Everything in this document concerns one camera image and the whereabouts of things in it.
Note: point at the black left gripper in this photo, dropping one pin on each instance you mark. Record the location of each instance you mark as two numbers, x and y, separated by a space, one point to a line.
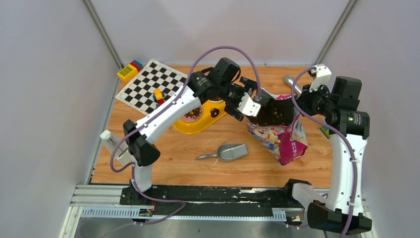
248 87

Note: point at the yellow red blue toy block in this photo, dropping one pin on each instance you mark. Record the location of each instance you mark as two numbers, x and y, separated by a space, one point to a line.
130 71

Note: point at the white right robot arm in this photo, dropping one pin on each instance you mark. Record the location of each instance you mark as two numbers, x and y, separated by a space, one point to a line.
342 210

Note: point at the black white checkerboard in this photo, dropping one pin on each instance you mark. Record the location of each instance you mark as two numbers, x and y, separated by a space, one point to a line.
139 92

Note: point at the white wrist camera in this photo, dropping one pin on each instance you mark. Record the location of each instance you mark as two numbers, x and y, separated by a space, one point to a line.
248 107
321 75

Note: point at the colourful pet food bag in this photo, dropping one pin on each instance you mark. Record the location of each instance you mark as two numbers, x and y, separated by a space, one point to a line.
278 127

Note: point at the small yellow blue toy block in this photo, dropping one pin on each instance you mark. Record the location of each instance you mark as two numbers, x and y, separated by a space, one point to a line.
158 97

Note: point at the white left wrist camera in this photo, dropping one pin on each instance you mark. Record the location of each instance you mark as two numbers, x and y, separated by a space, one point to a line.
248 107

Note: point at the green blue toy block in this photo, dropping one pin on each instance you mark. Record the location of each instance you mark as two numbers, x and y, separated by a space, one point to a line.
325 131

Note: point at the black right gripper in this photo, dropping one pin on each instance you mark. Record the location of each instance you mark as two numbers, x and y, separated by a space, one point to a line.
303 99

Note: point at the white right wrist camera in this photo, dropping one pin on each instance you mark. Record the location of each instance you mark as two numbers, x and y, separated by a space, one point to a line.
321 75

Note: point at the pink cat-shaped bowl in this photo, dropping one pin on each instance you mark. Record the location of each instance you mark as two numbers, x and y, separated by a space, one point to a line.
193 115

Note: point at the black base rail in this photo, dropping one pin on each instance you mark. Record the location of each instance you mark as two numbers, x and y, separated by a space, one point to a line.
214 202

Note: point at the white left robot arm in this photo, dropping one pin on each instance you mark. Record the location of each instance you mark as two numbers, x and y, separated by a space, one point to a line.
142 135

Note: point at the yellow double bowl tray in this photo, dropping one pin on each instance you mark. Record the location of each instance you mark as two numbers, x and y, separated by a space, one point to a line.
197 126

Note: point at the silver metal hook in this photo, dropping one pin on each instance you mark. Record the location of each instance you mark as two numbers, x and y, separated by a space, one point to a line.
227 152

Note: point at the brown pet food kibble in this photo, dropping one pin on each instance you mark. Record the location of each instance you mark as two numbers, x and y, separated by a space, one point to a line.
210 108

